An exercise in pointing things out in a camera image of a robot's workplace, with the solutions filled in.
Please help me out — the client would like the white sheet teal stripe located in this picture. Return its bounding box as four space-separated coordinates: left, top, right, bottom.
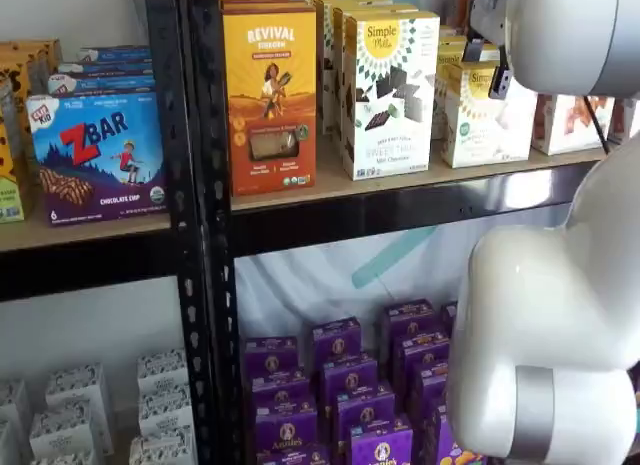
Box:
233 204 574 359

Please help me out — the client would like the yellow box green bottom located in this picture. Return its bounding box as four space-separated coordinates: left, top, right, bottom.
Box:
0 64 35 225

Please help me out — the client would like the white box red picture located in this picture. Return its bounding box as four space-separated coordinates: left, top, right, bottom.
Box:
530 90 617 157

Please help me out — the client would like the white box brown picture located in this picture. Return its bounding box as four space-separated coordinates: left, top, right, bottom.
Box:
606 96 640 147

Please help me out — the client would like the yellow brown-spotted box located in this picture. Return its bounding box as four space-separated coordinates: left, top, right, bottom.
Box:
0 38 65 102

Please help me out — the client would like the thin black cable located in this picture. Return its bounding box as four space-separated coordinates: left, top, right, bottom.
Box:
581 94 613 156

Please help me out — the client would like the black perforated shelf post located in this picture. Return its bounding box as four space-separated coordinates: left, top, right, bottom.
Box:
183 0 244 465
143 0 202 465

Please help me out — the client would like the blue Clif ZBar box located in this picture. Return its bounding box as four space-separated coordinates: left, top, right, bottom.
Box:
46 71 157 98
25 90 170 229
56 59 155 79
76 44 152 64

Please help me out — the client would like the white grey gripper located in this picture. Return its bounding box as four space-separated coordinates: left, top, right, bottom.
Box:
464 0 517 100

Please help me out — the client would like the small white yellow-label box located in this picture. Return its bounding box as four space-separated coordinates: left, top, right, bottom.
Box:
432 40 502 142
441 61 539 170
437 25 475 47

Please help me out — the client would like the white black-patterned carton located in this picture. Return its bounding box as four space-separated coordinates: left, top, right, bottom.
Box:
0 379 32 449
138 384 195 437
0 418 22 465
28 401 97 461
136 348 190 395
44 362 115 454
128 426 197 465

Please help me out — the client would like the wooden shelf board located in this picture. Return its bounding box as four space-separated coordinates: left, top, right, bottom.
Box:
229 133 610 212
0 210 172 252

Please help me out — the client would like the black shelf beam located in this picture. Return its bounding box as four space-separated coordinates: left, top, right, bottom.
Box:
0 228 182 303
231 158 604 259

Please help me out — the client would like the purple Annie's box orange label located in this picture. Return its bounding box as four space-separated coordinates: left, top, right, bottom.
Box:
423 399 487 465

